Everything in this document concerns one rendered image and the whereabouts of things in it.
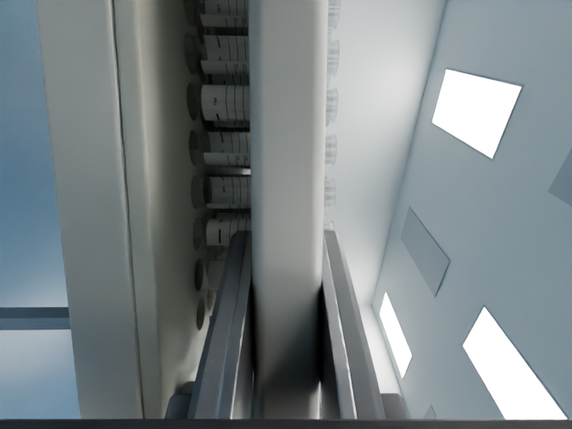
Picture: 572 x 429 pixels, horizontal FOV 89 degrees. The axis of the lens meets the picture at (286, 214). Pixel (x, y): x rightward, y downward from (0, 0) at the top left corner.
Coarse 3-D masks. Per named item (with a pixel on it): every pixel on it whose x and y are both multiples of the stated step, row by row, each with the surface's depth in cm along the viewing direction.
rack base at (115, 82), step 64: (64, 0) 7; (128, 0) 7; (64, 64) 7; (128, 64) 7; (64, 128) 7; (128, 128) 7; (192, 128) 11; (64, 192) 7; (128, 192) 8; (64, 256) 8; (128, 256) 8; (192, 256) 11; (128, 320) 8; (192, 320) 11; (128, 384) 8
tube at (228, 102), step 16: (192, 96) 11; (208, 96) 11; (224, 96) 11; (240, 96) 11; (336, 96) 11; (192, 112) 11; (208, 112) 11; (224, 112) 11; (240, 112) 11; (336, 112) 11
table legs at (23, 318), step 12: (0, 312) 72; (12, 312) 72; (24, 312) 72; (36, 312) 72; (48, 312) 72; (60, 312) 72; (0, 324) 71; (12, 324) 71; (24, 324) 71; (36, 324) 71; (48, 324) 71; (60, 324) 71
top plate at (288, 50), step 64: (256, 0) 7; (320, 0) 7; (256, 64) 7; (320, 64) 7; (256, 128) 7; (320, 128) 7; (256, 192) 8; (320, 192) 8; (256, 256) 8; (320, 256) 8; (256, 320) 8; (320, 320) 8; (256, 384) 8
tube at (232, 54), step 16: (192, 48) 11; (208, 48) 11; (224, 48) 11; (240, 48) 11; (336, 48) 11; (192, 64) 11; (208, 64) 11; (224, 64) 11; (240, 64) 11; (336, 64) 11
